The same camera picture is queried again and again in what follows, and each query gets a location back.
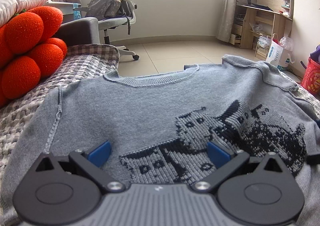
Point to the red ball-shaped plush cushion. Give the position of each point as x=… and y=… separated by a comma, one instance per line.
x=29, y=50

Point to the red basket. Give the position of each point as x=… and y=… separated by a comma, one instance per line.
x=311, y=79

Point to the grey curtain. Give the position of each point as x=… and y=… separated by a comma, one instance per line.
x=224, y=29

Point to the grey knitted cat sweater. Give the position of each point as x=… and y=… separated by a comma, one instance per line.
x=159, y=126

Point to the grey patterned bed cover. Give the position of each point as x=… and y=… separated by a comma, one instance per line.
x=82, y=62

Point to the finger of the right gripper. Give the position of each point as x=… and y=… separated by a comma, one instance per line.
x=313, y=158

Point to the white paper shopping bag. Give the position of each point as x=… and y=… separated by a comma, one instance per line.
x=281, y=52

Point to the grey office chair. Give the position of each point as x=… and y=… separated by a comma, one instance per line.
x=126, y=16

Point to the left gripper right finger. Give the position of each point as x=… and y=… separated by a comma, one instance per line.
x=251, y=190

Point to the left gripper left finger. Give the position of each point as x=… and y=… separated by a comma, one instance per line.
x=61, y=190

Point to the white pillow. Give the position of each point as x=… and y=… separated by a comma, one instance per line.
x=11, y=7

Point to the grey backpack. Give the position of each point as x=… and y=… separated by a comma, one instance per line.
x=103, y=9

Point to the white desk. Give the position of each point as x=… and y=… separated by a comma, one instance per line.
x=67, y=9

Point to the wooden desk shelf unit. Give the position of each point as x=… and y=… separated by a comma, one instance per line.
x=256, y=22

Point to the purple plush toy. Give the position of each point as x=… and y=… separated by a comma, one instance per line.
x=315, y=56

